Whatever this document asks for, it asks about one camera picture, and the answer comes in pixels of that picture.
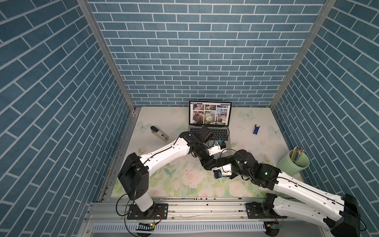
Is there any floral table mat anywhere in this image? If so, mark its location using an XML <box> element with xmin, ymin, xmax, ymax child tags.
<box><xmin>127</xmin><ymin>107</ymin><xmax>289</xmax><ymax>198</ymax></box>

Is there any grey black handheld remote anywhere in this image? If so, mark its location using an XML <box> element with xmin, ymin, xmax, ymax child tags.
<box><xmin>150</xmin><ymin>126</ymin><xmax>169</xmax><ymax>142</ymax></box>

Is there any coloured pencils bundle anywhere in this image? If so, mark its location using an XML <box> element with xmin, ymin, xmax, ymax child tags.
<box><xmin>290</xmin><ymin>147</ymin><xmax>305</xmax><ymax>163</ymax></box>

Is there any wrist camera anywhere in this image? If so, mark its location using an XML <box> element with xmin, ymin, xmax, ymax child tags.
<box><xmin>208</xmin><ymin>141</ymin><xmax>227</xmax><ymax>156</ymax></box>
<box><xmin>212</xmin><ymin>164</ymin><xmax>233</xmax><ymax>179</ymax></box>

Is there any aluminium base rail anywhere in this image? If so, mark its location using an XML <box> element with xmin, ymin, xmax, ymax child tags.
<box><xmin>84</xmin><ymin>197</ymin><xmax>329</xmax><ymax>223</ymax></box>

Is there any blue plastic clip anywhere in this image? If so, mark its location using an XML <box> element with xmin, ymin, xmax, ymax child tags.
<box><xmin>253</xmin><ymin>125</ymin><xmax>260</xmax><ymax>135</ymax></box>

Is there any green pencil cup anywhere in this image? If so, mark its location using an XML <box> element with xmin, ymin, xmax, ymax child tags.
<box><xmin>276</xmin><ymin>150</ymin><xmax>311</xmax><ymax>176</ymax></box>

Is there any silver open laptop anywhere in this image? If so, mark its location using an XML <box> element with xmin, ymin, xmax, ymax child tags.
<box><xmin>189</xmin><ymin>100</ymin><xmax>233</xmax><ymax>141</ymax></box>

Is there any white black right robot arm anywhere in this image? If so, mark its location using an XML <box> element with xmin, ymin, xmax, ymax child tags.
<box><xmin>211</xmin><ymin>150</ymin><xmax>366</xmax><ymax>237</ymax></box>

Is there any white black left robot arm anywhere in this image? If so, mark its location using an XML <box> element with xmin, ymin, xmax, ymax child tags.
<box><xmin>117</xmin><ymin>126</ymin><xmax>227</xmax><ymax>220</ymax></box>

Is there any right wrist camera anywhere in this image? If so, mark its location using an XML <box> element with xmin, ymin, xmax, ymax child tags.
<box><xmin>212</xmin><ymin>164</ymin><xmax>233</xmax><ymax>179</ymax></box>

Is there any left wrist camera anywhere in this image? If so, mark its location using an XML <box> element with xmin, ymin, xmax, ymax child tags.
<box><xmin>208</xmin><ymin>141</ymin><xmax>227</xmax><ymax>156</ymax></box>

